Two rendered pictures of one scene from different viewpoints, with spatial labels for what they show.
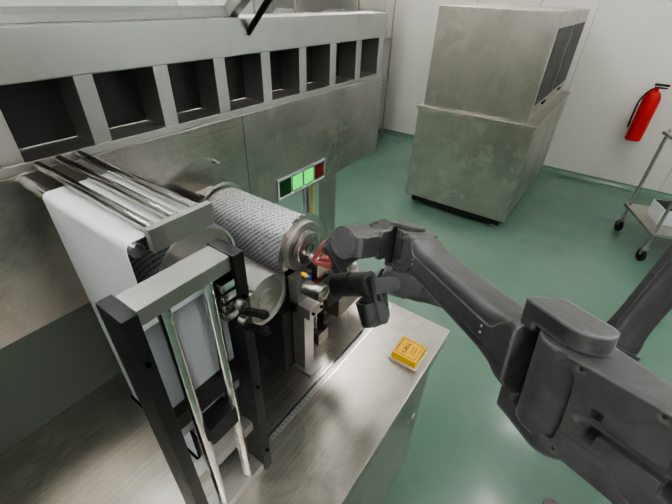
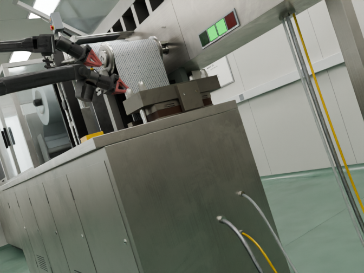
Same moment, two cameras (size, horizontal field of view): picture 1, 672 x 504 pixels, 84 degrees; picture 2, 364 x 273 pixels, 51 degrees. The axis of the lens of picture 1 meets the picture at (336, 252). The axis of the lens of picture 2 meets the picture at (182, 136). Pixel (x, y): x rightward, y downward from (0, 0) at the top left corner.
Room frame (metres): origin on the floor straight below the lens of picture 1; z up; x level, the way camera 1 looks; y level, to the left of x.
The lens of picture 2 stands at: (1.54, -1.42, 0.80)
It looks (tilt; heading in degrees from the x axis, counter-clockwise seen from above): 1 degrees up; 112
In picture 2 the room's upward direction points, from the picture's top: 18 degrees counter-clockwise
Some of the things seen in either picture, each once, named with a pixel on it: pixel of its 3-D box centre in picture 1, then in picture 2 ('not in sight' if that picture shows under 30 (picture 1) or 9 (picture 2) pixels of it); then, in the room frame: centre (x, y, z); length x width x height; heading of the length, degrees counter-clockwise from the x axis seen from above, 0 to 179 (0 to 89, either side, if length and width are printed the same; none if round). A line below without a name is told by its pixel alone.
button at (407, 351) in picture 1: (408, 351); (92, 137); (0.69, -0.21, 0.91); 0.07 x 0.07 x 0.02; 56
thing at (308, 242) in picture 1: (305, 246); (104, 59); (0.68, 0.07, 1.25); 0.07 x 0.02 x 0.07; 146
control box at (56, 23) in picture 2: not in sight; (54, 23); (0.25, 0.41, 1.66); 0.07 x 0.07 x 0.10; 49
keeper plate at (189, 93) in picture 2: not in sight; (189, 96); (1.01, 0.07, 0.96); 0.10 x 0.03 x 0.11; 56
